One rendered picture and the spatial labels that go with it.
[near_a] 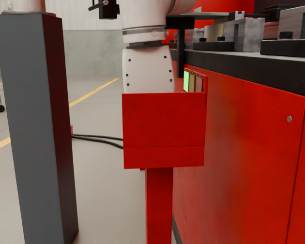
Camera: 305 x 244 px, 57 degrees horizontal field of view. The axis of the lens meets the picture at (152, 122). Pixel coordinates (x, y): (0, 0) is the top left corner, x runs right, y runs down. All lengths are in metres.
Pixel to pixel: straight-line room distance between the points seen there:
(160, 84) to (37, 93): 0.68
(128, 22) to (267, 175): 0.36
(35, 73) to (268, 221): 0.91
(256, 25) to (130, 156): 0.55
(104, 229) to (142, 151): 1.03
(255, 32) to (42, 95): 0.77
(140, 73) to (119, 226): 1.12
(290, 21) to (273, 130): 0.28
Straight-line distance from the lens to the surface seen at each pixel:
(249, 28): 0.90
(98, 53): 8.56
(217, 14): 1.04
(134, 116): 0.53
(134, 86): 0.55
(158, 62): 0.54
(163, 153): 0.56
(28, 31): 1.14
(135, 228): 1.53
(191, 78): 0.63
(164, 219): 0.71
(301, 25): 0.67
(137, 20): 0.52
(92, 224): 1.58
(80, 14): 8.72
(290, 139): 0.47
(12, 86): 1.19
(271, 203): 0.53
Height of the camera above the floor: 0.90
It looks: 15 degrees down
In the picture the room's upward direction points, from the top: straight up
